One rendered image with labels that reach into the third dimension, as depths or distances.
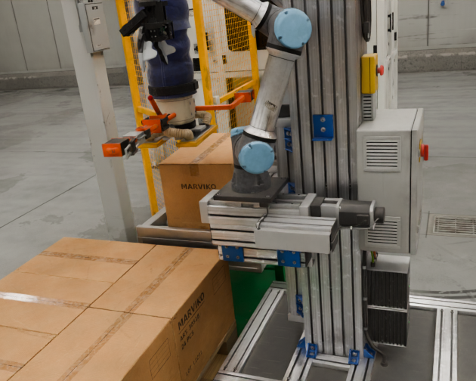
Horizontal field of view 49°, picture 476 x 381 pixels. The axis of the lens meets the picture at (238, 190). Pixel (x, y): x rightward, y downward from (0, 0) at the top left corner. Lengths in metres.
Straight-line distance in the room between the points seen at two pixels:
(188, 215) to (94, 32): 1.40
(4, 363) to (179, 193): 1.15
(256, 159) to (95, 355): 0.92
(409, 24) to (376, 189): 9.25
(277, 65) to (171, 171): 1.17
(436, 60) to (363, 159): 9.14
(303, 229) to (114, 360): 0.82
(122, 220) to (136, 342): 1.89
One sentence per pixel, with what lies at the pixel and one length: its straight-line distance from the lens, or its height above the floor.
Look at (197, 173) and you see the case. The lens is 2.66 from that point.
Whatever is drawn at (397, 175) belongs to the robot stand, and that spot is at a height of 1.07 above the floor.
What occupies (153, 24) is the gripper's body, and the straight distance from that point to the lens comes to 1.67.
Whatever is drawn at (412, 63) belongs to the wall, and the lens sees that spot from 11.02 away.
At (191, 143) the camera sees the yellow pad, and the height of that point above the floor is 1.12.
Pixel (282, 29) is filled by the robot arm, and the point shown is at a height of 1.60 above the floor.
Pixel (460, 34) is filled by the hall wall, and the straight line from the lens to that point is 11.09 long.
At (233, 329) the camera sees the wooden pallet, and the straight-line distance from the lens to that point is 2.80.
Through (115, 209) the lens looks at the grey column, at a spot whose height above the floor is 0.38.
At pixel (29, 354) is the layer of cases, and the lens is 2.19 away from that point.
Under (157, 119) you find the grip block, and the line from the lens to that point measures 2.32.
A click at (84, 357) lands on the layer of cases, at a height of 0.54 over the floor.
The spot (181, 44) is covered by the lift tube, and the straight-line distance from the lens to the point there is 2.42.
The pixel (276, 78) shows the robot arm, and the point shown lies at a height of 1.45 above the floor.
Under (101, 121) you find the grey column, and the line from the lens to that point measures 3.67.
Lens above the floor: 1.70
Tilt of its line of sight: 20 degrees down
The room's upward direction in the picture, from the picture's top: 6 degrees counter-clockwise
